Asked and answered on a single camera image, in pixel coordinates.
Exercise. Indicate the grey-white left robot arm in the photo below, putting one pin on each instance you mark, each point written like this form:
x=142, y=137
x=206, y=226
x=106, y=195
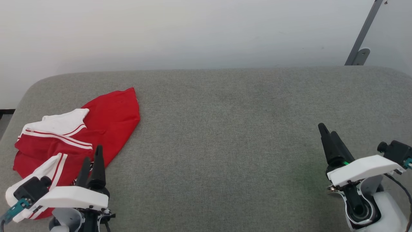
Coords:
x=66, y=219

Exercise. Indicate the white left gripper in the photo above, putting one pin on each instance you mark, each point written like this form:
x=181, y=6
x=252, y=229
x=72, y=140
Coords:
x=74, y=197

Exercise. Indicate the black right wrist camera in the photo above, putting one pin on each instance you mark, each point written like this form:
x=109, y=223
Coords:
x=396, y=151

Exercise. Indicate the grey metal wall bracket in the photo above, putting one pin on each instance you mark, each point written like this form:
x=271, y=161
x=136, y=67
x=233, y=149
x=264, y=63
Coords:
x=363, y=33

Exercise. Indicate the red and white shirt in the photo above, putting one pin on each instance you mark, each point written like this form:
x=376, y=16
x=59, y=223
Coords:
x=109, y=119

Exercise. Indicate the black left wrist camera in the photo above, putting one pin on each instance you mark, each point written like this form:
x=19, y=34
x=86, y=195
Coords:
x=30, y=188

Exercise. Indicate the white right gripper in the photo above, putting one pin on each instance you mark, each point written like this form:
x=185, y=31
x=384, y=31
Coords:
x=363, y=169

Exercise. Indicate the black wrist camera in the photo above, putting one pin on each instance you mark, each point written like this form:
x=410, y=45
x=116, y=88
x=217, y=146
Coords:
x=396, y=151
x=30, y=188

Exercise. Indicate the grey-white right robot arm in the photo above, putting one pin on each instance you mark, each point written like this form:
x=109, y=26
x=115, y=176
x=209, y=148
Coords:
x=391, y=209

